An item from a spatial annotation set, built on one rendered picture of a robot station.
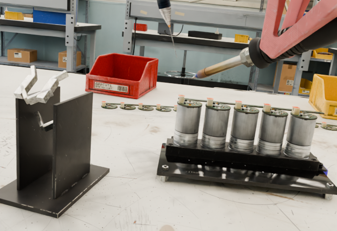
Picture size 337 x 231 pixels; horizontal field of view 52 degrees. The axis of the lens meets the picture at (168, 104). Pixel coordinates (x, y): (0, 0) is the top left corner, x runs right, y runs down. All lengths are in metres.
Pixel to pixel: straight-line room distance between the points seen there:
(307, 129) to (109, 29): 4.56
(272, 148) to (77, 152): 0.18
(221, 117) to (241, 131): 0.02
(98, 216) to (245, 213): 0.11
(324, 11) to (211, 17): 2.35
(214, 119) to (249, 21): 2.27
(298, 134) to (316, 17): 0.15
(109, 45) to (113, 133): 4.44
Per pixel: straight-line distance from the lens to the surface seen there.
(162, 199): 0.29
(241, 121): 0.34
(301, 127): 0.36
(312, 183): 0.34
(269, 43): 0.26
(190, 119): 0.34
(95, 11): 4.89
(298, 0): 0.28
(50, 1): 2.79
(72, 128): 0.28
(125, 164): 0.35
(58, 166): 0.27
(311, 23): 0.24
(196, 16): 2.57
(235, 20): 2.58
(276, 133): 0.35
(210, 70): 0.31
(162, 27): 2.69
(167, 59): 4.74
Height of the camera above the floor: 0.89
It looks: 14 degrees down
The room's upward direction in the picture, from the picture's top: 6 degrees clockwise
